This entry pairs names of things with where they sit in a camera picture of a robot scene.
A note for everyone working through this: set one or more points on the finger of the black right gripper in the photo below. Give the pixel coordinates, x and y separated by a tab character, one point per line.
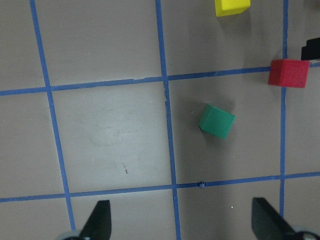
312	49

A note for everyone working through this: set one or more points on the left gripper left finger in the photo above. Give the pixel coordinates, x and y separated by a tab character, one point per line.
98	225

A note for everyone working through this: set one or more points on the green wooden block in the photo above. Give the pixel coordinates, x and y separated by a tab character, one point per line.
216	121

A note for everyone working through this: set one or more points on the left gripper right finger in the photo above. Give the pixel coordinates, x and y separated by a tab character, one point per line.
268	224

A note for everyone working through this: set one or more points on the yellow wooden block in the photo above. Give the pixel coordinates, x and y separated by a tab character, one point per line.
230	7

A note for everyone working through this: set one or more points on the red wooden block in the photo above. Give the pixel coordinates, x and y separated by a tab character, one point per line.
289	73

